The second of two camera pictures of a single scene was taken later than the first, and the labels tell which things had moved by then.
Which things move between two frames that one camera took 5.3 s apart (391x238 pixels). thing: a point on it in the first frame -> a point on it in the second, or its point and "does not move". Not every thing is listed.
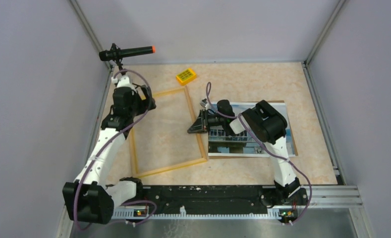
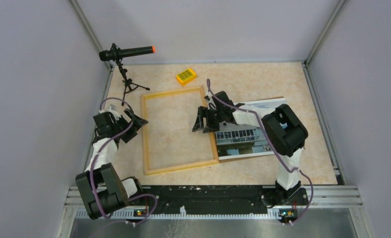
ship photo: [222, 143] does not move
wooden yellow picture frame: [137, 175] -> [147, 171]
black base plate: [207, 200] does not move
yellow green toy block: [186, 76] does not move
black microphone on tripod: [115, 53] does not move
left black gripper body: [140, 106] -> [122, 124]
